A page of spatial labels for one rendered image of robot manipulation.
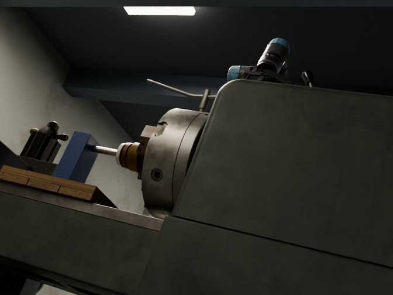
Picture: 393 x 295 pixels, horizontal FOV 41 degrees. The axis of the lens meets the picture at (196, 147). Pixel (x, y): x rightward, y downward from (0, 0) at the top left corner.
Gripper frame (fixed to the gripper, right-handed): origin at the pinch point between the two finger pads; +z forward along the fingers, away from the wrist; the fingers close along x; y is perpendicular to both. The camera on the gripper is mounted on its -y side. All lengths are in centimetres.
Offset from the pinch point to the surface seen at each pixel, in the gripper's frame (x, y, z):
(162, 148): 9.9, 12.3, 32.6
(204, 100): 5.8, 12.1, 6.7
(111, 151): -3.0, 35.6, 25.3
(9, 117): -178, 307, -154
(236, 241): 9, -16, 54
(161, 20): -105, 164, -224
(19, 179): 7, 47, 50
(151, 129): 9.8, 18.8, 26.2
